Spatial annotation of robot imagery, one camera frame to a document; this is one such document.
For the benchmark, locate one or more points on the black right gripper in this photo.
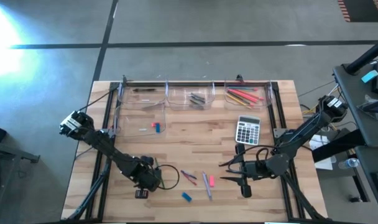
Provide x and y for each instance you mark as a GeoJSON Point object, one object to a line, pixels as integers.
{"type": "Point", "coordinates": [257, 171]}

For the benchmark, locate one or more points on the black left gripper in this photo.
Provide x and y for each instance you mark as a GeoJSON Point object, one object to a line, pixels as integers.
{"type": "Point", "coordinates": [144, 175]}

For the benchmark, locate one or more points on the black pen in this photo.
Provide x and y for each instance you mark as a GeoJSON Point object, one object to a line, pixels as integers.
{"type": "Point", "coordinates": [144, 90]}
{"type": "Point", "coordinates": [238, 171]}

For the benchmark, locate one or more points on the green pencil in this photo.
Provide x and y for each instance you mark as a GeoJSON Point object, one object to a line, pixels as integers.
{"type": "Point", "coordinates": [156, 161]}

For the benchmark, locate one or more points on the blue eraser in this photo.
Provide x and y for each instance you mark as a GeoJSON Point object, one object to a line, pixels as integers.
{"type": "Point", "coordinates": [158, 128]}
{"type": "Point", "coordinates": [186, 197]}

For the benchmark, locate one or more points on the pink eraser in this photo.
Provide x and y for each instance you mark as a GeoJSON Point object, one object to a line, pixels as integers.
{"type": "Point", "coordinates": [153, 124]}
{"type": "Point", "coordinates": [211, 181]}

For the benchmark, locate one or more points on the yellow pencil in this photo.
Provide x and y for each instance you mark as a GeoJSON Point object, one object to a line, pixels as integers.
{"type": "Point", "coordinates": [237, 101]}

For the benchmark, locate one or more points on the dark blue pen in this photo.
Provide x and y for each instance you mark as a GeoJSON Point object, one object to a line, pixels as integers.
{"type": "Point", "coordinates": [197, 100]}

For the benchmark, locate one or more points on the slim blue grey pen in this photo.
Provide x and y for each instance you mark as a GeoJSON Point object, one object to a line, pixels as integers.
{"type": "Point", "coordinates": [199, 96]}

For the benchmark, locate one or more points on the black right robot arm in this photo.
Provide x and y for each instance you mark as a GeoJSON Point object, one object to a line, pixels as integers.
{"type": "Point", "coordinates": [304, 132]}

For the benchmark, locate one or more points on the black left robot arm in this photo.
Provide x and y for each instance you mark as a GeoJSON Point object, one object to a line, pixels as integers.
{"type": "Point", "coordinates": [108, 147]}

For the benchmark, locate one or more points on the clear grey ballpoint pen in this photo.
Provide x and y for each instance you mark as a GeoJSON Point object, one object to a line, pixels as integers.
{"type": "Point", "coordinates": [206, 185]}

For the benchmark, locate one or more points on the grey desk calculator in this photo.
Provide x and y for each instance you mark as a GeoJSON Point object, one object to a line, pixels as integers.
{"type": "Point", "coordinates": [248, 130]}

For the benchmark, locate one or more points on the dark blue crayon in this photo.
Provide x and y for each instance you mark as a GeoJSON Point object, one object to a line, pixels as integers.
{"type": "Point", "coordinates": [189, 175]}

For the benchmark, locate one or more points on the clear plastic bin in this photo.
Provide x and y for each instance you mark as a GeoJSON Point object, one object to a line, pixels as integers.
{"type": "Point", "coordinates": [158, 99]}
{"type": "Point", "coordinates": [133, 121]}
{"type": "Point", "coordinates": [182, 90]}
{"type": "Point", "coordinates": [263, 105]}

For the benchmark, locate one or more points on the white paper sheet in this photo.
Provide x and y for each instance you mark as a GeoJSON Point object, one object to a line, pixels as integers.
{"type": "Point", "coordinates": [324, 163]}

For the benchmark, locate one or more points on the black desk beam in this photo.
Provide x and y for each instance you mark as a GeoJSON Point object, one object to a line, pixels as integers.
{"type": "Point", "coordinates": [338, 147]}

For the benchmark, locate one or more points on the clear water bottle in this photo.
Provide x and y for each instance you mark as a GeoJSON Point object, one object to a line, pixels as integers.
{"type": "Point", "coordinates": [349, 163]}

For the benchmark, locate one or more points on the small black floor object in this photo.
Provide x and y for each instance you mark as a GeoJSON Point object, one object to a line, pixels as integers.
{"type": "Point", "coordinates": [355, 198]}

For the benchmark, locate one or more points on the grey desk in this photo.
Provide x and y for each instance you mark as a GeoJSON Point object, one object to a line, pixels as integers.
{"type": "Point", "coordinates": [367, 186]}
{"type": "Point", "coordinates": [353, 93]}

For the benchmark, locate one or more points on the grey metal stand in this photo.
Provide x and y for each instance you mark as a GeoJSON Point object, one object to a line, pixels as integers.
{"type": "Point", "coordinates": [8, 151]}

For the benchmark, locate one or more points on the dark tablet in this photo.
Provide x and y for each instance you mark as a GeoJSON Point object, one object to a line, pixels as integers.
{"type": "Point", "coordinates": [377, 106]}

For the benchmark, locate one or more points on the blue sticky note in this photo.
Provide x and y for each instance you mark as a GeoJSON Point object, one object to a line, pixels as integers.
{"type": "Point", "coordinates": [370, 76]}

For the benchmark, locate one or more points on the black pole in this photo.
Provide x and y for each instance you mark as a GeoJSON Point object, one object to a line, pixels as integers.
{"type": "Point", "coordinates": [367, 56]}

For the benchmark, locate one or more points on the grey metal bracket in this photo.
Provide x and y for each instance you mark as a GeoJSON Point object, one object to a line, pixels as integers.
{"type": "Point", "coordinates": [279, 132]}

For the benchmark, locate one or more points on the black aluminium table frame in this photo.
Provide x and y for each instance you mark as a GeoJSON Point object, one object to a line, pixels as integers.
{"type": "Point", "coordinates": [220, 84]}

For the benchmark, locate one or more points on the black frame clamp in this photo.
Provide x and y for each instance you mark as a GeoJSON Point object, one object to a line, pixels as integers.
{"type": "Point", "coordinates": [238, 77]}
{"type": "Point", "coordinates": [124, 78]}

